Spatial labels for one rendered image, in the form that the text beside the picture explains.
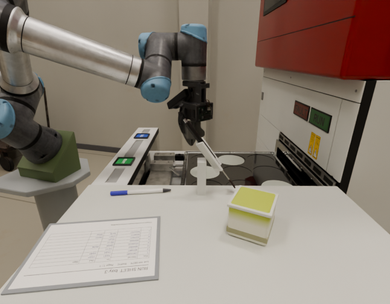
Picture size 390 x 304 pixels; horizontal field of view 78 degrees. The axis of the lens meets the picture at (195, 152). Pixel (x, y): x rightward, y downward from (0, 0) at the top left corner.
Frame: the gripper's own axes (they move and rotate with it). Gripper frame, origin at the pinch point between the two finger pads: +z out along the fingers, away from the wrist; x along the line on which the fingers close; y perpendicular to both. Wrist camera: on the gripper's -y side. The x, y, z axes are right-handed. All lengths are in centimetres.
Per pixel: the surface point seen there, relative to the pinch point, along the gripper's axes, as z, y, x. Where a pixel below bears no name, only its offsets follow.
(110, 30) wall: -57, -244, 79
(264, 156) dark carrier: 9.8, 11.3, 29.0
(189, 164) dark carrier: 9.7, -1.4, 1.0
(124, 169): 4.1, -2.0, -23.4
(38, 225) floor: 100, -142, -42
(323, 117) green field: -11.3, 33.7, 20.1
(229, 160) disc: 9.6, 5.4, 14.9
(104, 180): 3.7, 1.5, -30.8
